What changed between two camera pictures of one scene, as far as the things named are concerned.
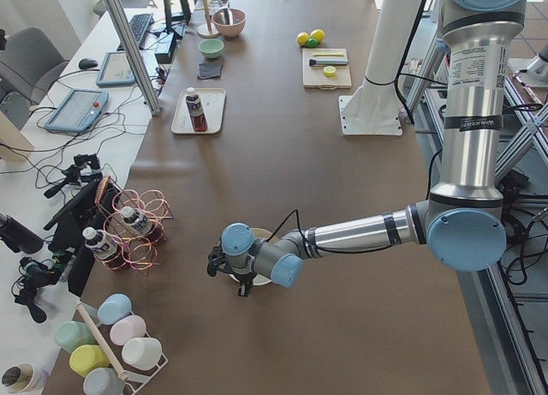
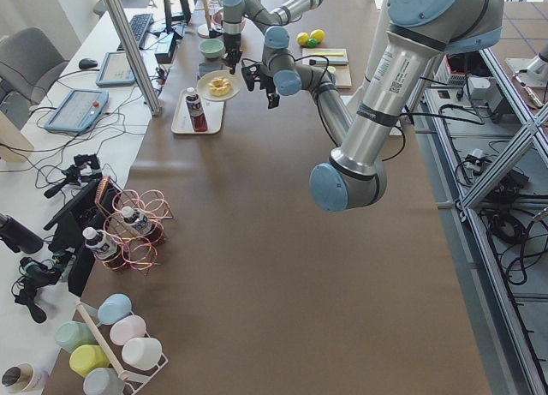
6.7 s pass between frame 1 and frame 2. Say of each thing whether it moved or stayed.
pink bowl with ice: stayed
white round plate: moved
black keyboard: stayed
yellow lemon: stayed
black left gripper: moved
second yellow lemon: stayed
